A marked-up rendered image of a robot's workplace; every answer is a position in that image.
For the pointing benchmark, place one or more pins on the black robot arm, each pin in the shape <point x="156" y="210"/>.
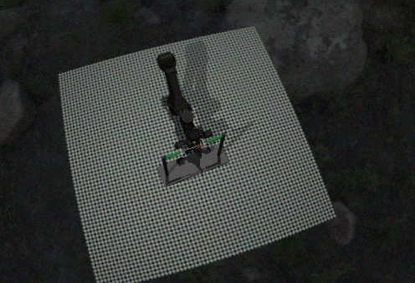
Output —
<point x="176" y="103"/>

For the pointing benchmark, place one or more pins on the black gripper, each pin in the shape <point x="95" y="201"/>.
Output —
<point x="190" y="143"/>

